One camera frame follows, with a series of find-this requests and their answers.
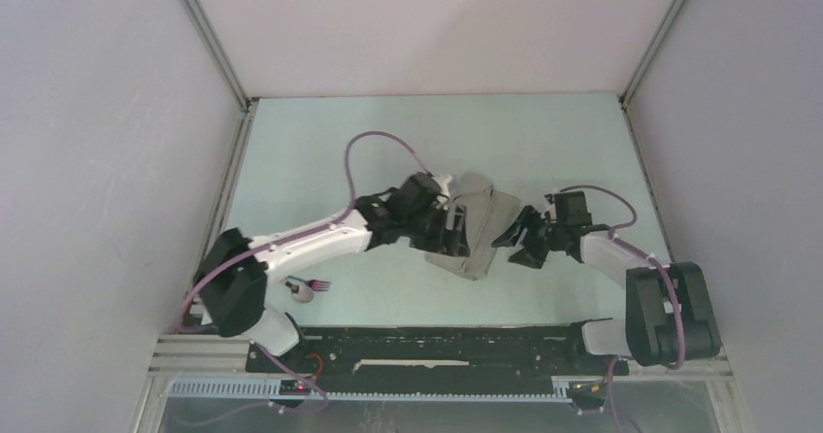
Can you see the pink handled spoon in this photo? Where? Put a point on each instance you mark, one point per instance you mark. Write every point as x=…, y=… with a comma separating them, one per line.
x=299, y=292

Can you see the purple metallic fork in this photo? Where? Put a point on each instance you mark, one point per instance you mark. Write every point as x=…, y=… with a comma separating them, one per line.
x=316, y=285

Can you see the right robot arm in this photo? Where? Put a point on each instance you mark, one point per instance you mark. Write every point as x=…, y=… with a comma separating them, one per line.
x=668, y=318

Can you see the aluminium frame post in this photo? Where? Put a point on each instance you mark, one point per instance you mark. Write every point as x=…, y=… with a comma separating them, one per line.
x=205, y=30
x=656, y=43

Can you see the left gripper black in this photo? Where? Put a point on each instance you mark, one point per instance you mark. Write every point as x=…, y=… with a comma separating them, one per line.
x=441, y=242

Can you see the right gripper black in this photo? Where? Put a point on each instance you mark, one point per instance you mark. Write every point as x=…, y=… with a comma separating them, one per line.
x=531, y=255

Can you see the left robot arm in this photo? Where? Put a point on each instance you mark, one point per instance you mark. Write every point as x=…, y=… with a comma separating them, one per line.
x=235, y=280

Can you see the grey cloth napkin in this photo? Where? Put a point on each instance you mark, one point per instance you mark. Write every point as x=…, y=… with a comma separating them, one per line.
x=490, y=212

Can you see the white cable duct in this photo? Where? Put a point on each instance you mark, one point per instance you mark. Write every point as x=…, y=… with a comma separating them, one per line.
x=287, y=389

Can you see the left aluminium frame post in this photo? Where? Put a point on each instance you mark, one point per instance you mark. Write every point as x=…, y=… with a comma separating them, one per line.
x=205, y=30

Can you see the right aluminium frame post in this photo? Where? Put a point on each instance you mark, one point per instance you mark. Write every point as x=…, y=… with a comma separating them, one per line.
x=656, y=43

